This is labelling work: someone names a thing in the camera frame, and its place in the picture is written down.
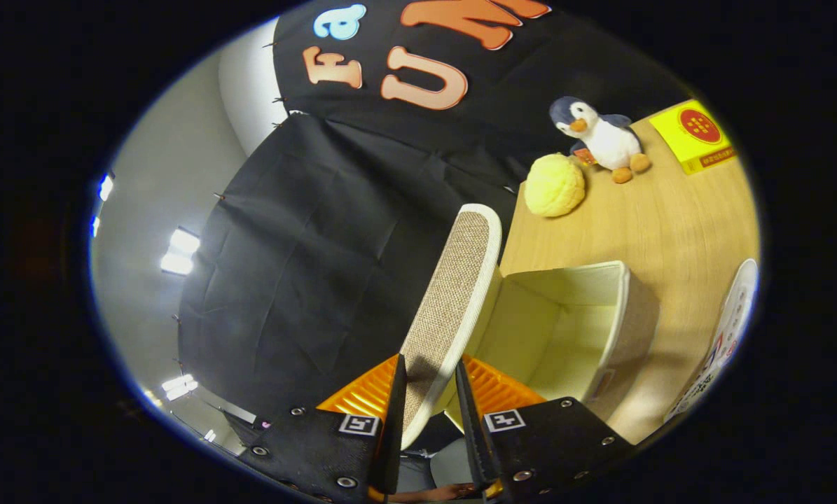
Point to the penguin plush toy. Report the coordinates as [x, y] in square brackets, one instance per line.
[611, 143]

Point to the white canvas shoe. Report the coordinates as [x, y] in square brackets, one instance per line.
[730, 329]

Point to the yellow round plush toy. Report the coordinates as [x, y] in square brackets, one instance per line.
[555, 185]

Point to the yellow book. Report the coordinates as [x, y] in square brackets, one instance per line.
[695, 129]

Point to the ceiling light panel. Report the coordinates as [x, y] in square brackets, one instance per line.
[178, 385]
[106, 187]
[180, 252]

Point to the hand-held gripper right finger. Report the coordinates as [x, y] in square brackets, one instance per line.
[475, 441]

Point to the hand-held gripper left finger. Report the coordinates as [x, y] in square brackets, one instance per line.
[393, 434]

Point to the beige fabric storage box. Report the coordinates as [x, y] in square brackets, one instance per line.
[579, 329]

